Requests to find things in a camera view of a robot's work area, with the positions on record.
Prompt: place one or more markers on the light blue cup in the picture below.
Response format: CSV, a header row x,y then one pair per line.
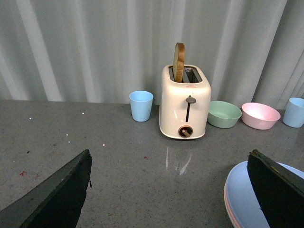
x,y
294,112
141,105

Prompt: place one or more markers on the cream toaster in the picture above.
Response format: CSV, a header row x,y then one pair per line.
x,y
184,106

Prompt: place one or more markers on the bread slice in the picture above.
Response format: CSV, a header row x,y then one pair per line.
x,y
178,62

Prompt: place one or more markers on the light blue cup left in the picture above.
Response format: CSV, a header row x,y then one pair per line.
x,y
141,105

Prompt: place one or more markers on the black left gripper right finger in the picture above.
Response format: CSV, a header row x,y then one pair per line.
x,y
280,192

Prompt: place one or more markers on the pink plate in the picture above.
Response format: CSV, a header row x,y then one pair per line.
x,y
229,211

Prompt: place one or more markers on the light blue cup right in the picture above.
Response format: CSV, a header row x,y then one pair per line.
x,y
294,112

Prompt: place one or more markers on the green bowl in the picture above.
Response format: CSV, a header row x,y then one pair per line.
x,y
223,114

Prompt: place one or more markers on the pink bowl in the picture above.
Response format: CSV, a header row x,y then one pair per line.
x,y
259,116

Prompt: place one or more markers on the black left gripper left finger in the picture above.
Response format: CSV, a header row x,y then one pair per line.
x,y
56,202

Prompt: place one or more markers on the blue plate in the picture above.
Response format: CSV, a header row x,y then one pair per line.
x,y
242,199

